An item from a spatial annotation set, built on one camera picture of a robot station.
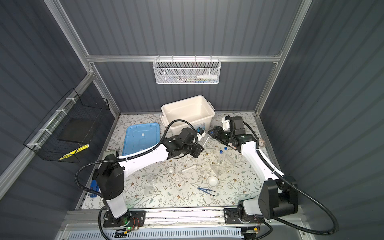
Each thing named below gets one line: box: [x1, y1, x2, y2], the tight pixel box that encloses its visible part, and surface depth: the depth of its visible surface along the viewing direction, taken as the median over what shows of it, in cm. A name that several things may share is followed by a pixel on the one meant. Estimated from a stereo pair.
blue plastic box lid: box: [122, 122, 161, 156], surface depth 108 cm
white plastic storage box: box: [160, 95, 216, 135], surface depth 108 cm
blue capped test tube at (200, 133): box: [196, 127, 206, 142], surface depth 76 cm
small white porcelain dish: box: [167, 167, 175, 175], surface depth 89 cm
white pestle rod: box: [181, 164, 197, 172], surface depth 93 cm
